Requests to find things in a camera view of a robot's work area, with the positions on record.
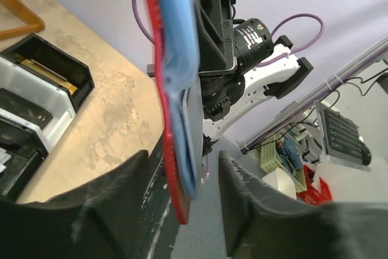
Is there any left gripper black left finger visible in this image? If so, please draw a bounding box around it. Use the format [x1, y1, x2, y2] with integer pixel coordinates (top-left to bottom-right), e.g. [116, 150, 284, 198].
[1, 150, 149, 258]

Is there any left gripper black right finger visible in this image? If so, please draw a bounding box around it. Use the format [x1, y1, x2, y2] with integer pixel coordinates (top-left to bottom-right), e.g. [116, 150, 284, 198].
[218, 151, 387, 258]

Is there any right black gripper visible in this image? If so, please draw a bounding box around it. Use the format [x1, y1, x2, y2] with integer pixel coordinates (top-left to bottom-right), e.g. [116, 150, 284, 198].
[187, 0, 239, 75]

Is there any red leather card holder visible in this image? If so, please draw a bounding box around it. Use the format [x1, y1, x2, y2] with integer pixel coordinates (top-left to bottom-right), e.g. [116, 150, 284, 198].
[146, 0, 190, 224]

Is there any black and white organiser tray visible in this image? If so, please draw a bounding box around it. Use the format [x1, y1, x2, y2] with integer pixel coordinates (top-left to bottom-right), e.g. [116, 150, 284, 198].
[1, 33, 95, 201]

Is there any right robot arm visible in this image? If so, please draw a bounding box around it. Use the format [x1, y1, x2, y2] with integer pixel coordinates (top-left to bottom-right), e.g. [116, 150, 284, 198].
[194, 0, 313, 155]

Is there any yellow card stack in tray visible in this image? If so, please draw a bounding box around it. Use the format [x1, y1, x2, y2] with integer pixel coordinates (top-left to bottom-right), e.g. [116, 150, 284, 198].
[21, 59, 78, 95]

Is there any white storage bin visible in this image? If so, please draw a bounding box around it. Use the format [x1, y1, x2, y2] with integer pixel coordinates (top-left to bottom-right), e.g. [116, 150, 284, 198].
[263, 168, 296, 200]

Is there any red small bin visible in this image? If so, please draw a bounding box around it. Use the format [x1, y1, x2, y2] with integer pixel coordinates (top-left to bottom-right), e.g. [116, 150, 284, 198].
[296, 165, 333, 206]

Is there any green perforated basket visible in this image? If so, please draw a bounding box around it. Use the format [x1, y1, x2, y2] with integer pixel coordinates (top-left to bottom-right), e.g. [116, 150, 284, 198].
[260, 142, 307, 193]

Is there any black keyboard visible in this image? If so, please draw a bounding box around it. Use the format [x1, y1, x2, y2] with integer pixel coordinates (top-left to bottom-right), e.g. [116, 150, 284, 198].
[315, 101, 372, 169]

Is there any wooden three-tier shelf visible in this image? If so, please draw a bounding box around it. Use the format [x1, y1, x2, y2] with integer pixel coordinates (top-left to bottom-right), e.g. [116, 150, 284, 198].
[1, 0, 45, 41]

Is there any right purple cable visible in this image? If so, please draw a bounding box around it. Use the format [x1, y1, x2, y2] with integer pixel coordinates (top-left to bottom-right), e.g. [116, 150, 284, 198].
[132, 0, 325, 69]

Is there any aluminium frame rail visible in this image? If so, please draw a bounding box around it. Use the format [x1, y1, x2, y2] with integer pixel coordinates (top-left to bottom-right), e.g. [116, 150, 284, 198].
[238, 36, 388, 153]

